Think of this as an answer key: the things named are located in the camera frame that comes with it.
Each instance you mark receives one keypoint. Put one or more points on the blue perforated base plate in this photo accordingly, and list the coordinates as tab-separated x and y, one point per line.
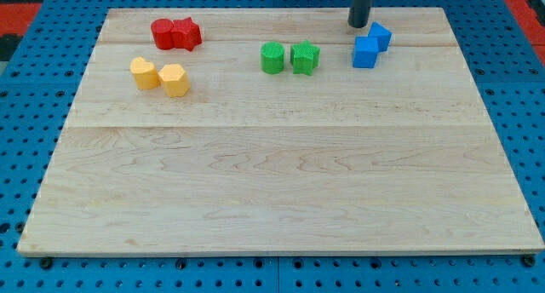
44	63

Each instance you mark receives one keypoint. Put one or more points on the yellow heart block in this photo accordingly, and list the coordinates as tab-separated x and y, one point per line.
144	73

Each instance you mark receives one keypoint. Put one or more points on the green star block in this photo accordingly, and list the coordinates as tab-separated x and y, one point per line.
304	57

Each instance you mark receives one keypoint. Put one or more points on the blue triangle block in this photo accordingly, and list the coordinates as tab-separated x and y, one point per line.
381	34

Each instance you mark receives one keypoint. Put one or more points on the yellow hexagon block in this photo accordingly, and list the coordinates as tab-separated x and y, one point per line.
174	80

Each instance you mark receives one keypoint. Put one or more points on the green cylinder block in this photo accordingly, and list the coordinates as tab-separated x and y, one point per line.
272	57

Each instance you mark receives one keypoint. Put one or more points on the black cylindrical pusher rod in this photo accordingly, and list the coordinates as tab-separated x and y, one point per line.
359	13

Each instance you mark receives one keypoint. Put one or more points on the wooden board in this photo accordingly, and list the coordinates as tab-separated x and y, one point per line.
398	160

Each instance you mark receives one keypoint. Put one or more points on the blue cube block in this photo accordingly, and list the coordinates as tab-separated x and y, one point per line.
365	52

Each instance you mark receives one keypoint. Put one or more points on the red cylinder block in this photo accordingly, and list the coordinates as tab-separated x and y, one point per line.
161	32

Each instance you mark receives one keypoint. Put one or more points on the red star block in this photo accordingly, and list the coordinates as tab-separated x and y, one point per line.
186	34

